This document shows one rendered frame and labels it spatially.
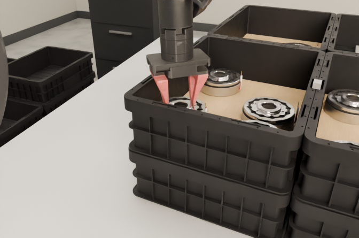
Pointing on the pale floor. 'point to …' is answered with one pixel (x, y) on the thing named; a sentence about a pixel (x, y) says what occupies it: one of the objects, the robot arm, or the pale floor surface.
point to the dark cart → (123, 13)
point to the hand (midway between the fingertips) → (179, 102)
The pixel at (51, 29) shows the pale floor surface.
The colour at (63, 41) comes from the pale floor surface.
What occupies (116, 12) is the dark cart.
